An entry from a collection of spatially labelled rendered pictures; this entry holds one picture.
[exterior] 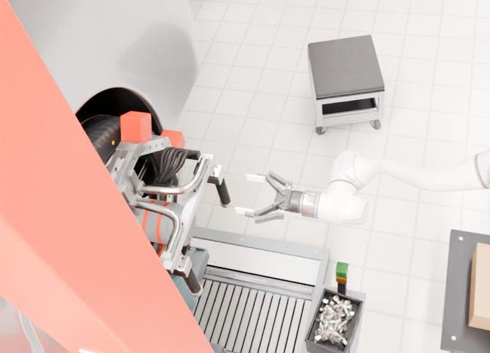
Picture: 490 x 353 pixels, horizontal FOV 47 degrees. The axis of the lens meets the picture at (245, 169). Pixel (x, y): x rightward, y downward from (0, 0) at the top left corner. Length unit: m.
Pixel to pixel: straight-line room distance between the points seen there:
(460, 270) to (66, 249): 1.87
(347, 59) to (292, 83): 0.50
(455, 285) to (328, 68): 1.27
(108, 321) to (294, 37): 2.99
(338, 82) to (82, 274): 2.27
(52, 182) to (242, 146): 2.48
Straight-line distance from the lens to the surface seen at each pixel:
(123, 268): 0.85
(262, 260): 2.61
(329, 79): 2.89
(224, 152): 3.09
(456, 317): 2.29
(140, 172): 2.03
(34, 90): 0.62
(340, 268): 1.93
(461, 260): 2.39
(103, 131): 1.77
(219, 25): 3.86
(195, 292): 1.82
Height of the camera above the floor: 2.40
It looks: 53 degrees down
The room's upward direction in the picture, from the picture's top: 14 degrees counter-clockwise
